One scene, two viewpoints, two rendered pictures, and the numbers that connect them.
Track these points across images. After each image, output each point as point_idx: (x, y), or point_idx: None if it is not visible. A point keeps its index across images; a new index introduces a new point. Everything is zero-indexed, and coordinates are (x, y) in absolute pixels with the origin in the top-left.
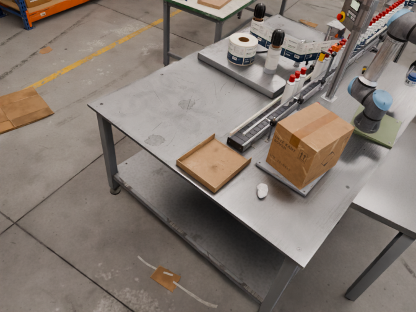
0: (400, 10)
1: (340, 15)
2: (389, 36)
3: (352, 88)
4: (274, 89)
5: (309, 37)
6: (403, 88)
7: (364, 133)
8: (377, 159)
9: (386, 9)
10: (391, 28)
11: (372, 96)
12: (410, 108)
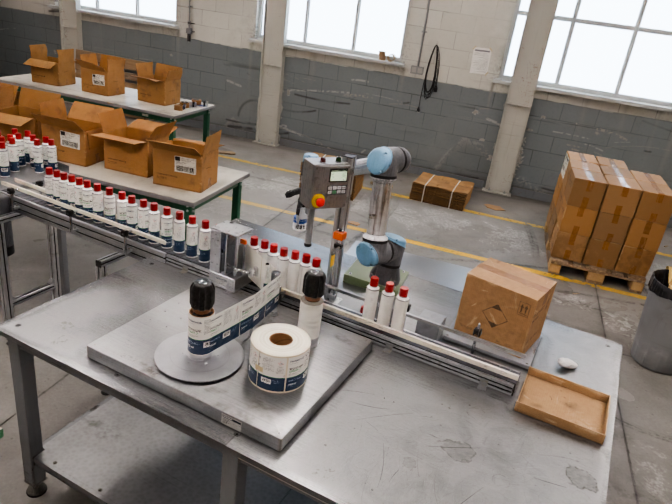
0: (386, 151)
1: (323, 199)
2: (374, 182)
3: (379, 256)
4: (362, 339)
5: (125, 296)
6: (269, 243)
7: (401, 283)
8: (435, 285)
9: (110, 189)
10: (390, 171)
11: (396, 244)
12: (316, 248)
